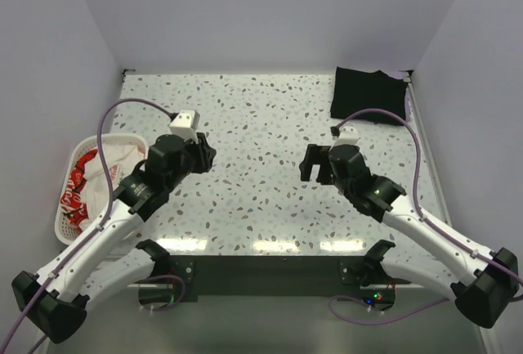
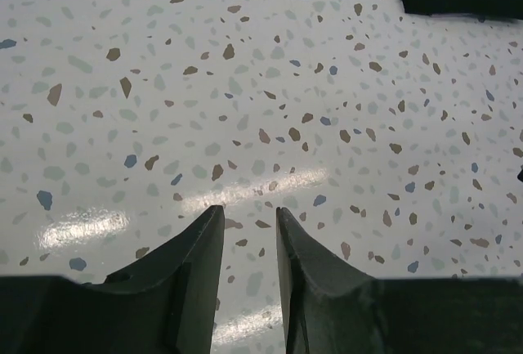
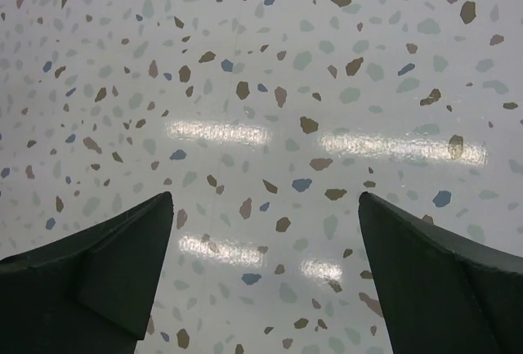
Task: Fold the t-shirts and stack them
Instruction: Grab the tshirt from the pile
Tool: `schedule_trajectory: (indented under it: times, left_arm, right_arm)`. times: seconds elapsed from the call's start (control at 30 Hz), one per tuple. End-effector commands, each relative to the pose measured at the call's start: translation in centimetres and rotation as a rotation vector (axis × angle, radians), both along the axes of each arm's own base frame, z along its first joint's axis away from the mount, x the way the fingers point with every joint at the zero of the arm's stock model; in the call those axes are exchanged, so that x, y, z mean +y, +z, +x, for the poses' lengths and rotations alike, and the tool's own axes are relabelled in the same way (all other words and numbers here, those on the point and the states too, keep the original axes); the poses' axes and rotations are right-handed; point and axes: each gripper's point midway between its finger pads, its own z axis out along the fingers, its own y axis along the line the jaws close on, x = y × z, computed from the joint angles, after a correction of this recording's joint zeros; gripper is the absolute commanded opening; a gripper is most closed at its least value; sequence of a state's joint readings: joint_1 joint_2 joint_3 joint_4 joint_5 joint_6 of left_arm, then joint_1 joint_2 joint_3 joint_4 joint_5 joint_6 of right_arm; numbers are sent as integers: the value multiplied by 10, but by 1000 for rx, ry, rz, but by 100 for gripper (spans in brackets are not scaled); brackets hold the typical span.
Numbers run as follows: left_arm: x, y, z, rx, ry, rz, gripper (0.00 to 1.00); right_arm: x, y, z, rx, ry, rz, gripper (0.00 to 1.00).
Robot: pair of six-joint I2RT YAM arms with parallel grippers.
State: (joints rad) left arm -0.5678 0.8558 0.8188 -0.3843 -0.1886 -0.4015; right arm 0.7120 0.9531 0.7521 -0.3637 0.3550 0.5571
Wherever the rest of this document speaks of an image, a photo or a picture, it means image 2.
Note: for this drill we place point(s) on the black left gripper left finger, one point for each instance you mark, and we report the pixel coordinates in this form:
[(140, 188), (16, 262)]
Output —
[(164, 302)]

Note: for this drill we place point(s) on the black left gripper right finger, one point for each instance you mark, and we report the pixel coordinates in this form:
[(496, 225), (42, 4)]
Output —
[(328, 306)]

